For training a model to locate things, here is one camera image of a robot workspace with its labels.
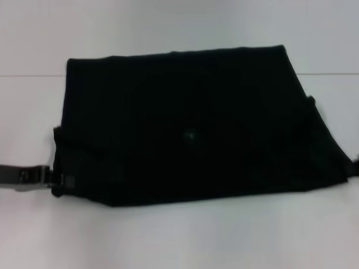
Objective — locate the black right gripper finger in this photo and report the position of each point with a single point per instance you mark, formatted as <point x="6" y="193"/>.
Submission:
<point x="356" y="161"/>

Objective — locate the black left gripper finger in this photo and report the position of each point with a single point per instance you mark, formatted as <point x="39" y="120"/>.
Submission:
<point x="45" y="170"/>
<point x="51" y="183"/>

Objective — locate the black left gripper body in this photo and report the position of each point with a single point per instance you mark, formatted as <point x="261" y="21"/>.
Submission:
<point x="14" y="178"/>

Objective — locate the black shirt with FREE print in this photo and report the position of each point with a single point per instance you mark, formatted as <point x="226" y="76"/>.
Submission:
<point x="182" y="126"/>

